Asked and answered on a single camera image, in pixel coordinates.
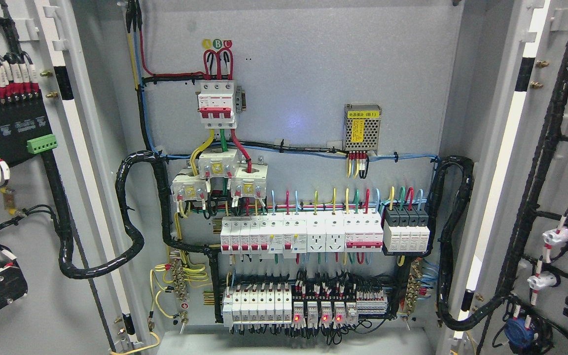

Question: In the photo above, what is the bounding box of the red white main breaker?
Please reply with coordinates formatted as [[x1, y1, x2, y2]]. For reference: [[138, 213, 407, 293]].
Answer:
[[197, 79, 238, 130]]

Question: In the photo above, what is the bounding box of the black digital power meter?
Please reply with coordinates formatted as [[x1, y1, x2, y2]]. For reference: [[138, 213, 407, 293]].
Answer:
[[0, 93, 57, 165]]

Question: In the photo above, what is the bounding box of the black corrugated cable loom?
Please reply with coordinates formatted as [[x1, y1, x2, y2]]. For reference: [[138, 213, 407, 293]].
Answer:
[[431, 155, 506, 332], [40, 148, 223, 323]]

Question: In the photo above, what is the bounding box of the black corrugated cable loom right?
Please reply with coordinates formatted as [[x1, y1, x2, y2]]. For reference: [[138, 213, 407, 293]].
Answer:
[[431, 155, 506, 332]]

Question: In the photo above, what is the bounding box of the white socket breaker row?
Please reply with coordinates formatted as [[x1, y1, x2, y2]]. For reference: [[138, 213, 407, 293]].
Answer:
[[219, 211, 383, 258]]

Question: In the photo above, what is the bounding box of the black white surge protector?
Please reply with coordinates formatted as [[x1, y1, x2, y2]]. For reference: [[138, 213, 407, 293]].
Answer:
[[383, 207, 430, 256]]

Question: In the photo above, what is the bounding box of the lower relay terminal row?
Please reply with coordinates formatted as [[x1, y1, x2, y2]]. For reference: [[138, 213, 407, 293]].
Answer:
[[289, 281, 389, 332]]

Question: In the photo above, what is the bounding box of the white current transformers group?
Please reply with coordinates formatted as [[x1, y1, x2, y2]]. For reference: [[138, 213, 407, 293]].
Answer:
[[172, 148, 268, 204]]

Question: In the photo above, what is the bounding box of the black corrugated cable loom left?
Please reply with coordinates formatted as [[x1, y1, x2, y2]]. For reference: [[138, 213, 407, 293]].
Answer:
[[40, 148, 223, 323]]

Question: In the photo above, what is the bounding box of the metal mesh power supply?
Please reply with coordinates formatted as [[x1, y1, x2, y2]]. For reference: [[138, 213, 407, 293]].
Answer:
[[343, 104, 382, 151]]

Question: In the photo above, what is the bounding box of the white lower breaker row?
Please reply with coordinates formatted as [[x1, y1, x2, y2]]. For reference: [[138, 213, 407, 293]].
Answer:
[[222, 284, 298, 332]]

